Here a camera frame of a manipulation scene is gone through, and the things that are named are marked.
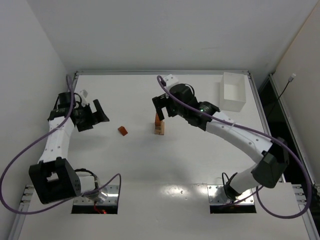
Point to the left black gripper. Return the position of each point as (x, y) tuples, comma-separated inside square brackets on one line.
[(88, 117)]

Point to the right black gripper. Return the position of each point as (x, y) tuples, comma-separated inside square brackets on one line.
[(161, 102)]

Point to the red small wood block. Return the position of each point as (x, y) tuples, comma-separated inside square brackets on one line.
[(157, 120)]

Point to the light wood rectangular block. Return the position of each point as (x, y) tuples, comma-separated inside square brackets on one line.
[(162, 128)]

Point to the red arch wood block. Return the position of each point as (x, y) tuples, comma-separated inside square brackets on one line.
[(122, 130)]

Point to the white perforated box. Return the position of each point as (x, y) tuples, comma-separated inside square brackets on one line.
[(232, 92)]

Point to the long light wood block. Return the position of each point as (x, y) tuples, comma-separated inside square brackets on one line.
[(158, 130)]

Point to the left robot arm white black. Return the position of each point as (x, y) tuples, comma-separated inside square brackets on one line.
[(53, 177)]

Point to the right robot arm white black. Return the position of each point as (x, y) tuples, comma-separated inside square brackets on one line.
[(270, 160)]

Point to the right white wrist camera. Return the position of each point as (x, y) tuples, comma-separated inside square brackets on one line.
[(170, 81)]

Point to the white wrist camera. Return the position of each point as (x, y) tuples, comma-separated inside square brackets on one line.
[(83, 97), (170, 81)]

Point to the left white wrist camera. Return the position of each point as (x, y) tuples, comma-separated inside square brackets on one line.
[(83, 97)]

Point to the aluminium table frame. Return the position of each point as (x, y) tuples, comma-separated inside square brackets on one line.
[(163, 179)]

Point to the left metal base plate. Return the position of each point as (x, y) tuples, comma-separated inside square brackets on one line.
[(107, 196)]

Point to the metal base plate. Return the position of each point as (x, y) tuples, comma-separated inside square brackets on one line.
[(217, 197), (107, 196)]

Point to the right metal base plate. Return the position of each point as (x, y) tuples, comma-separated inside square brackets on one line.
[(217, 197)]

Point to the black wall cable white plug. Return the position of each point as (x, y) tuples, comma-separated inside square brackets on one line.
[(290, 79)]

